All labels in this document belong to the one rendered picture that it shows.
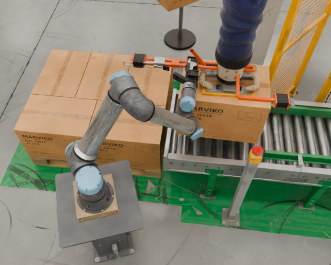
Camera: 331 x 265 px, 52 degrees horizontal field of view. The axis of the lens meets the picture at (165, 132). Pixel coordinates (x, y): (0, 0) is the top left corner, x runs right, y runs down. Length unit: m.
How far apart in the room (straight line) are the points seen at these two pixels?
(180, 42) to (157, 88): 1.39
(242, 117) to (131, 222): 0.99
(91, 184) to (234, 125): 1.07
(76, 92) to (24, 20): 2.17
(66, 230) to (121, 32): 2.95
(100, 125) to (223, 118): 0.91
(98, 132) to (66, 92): 1.33
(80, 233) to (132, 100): 0.95
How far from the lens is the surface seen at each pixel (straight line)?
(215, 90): 2.24
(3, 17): 5.22
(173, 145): 2.62
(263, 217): 3.05
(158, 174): 3.04
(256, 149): 2.09
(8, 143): 3.64
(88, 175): 1.92
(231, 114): 2.29
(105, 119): 1.75
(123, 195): 2.20
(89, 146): 1.90
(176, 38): 4.36
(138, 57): 2.26
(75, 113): 2.92
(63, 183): 2.32
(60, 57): 3.45
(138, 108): 1.56
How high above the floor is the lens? 2.72
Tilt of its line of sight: 54 degrees down
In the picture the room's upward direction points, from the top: straight up
